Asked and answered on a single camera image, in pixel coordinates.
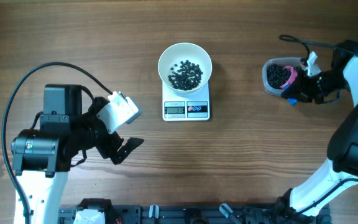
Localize pink scoop blue handle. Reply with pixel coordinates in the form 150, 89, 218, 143
280, 65, 298, 106

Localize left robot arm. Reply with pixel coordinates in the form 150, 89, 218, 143
11, 84, 143, 223

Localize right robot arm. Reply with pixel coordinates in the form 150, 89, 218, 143
270, 40, 358, 223

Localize white digital kitchen scale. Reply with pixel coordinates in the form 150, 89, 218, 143
162, 82, 211, 121

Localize black beans in bowl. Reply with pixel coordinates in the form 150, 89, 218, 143
168, 60, 203, 91

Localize white bowl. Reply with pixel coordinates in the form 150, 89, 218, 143
158, 42, 213, 95

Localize clear plastic container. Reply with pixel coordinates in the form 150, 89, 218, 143
262, 57, 301, 96

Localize left black camera cable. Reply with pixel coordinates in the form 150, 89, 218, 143
1, 62, 114, 224

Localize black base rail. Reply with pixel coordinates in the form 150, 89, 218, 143
57, 198, 333, 224

